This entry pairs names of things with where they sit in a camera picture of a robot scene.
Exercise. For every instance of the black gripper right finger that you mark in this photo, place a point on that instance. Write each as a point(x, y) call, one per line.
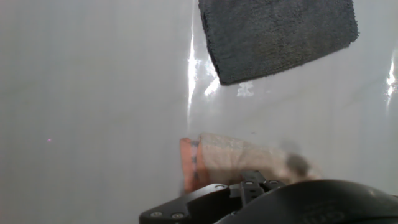
point(311, 205)

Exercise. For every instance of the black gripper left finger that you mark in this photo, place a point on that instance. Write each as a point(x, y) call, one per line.
point(199, 205)

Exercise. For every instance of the pink cream cloth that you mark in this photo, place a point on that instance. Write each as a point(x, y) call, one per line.
point(236, 158)

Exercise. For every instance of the dark grey cloth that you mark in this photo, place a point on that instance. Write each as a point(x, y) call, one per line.
point(273, 37)

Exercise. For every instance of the grey plastic table mat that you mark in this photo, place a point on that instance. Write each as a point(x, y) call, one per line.
point(93, 124)

